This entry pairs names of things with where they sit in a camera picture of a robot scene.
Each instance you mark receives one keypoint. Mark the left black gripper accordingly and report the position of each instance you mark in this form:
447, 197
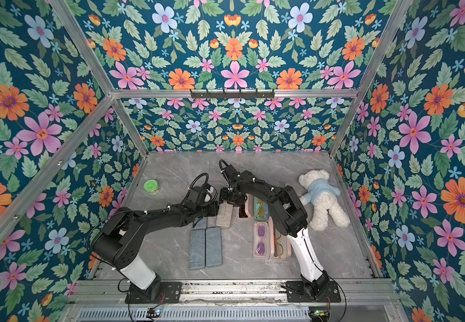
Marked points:
214, 210

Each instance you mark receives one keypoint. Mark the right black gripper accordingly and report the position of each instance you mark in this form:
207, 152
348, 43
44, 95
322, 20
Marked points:
230, 192

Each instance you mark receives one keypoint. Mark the pink case with brown glasses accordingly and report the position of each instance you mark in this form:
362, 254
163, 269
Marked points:
245, 211

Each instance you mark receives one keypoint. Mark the grey case with black glasses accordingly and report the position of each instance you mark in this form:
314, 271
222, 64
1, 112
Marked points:
224, 216

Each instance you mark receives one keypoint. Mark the grey case with red glasses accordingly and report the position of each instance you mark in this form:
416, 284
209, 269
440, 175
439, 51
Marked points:
200, 223

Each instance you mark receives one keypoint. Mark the grey case with yellow glasses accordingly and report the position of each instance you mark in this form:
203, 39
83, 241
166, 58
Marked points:
214, 249

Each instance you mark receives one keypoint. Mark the grey case with white glasses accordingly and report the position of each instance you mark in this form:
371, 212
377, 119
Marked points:
197, 251

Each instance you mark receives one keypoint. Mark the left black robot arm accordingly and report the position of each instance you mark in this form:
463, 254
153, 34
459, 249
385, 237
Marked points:
119, 241

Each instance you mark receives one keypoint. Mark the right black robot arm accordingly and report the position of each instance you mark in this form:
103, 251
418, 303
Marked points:
289, 217

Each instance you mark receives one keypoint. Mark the green case with olive glasses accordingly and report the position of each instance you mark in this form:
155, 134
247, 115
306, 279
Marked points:
261, 211

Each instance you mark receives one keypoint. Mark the green lidded small jar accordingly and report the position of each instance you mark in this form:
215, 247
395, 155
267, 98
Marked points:
151, 186

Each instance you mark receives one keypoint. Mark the white teddy bear blue shirt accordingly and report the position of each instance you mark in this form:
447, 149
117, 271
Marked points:
324, 199

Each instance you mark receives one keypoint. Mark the black hook rack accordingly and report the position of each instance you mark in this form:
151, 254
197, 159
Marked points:
232, 94

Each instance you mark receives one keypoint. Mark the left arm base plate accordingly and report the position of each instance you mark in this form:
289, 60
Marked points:
158, 292

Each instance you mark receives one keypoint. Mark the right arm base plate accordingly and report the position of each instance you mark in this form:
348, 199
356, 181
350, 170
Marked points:
296, 293

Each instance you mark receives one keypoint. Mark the aluminium front rail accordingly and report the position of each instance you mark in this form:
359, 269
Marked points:
238, 292

